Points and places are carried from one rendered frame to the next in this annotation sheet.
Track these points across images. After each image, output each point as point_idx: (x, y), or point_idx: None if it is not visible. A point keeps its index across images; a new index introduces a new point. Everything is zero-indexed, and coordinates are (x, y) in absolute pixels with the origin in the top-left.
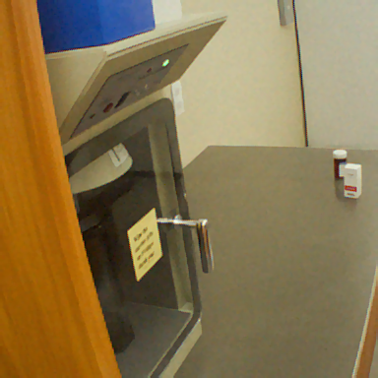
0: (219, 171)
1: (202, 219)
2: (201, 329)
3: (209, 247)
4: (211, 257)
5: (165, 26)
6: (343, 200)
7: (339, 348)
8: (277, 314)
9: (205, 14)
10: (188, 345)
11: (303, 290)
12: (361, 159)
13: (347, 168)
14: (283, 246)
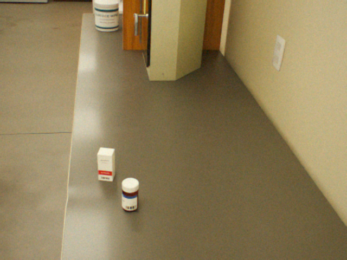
0: (277, 199)
1: (136, 13)
2: (149, 78)
3: (134, 24)
4: (134, 28)
5: None
6: (115, 169)
7: (86, 81)
8: (121, 90)
9: None
10: (148, 71)
11: (114, 99)
12: (111, 253)
13: (110, 148)
14: (141, 122)
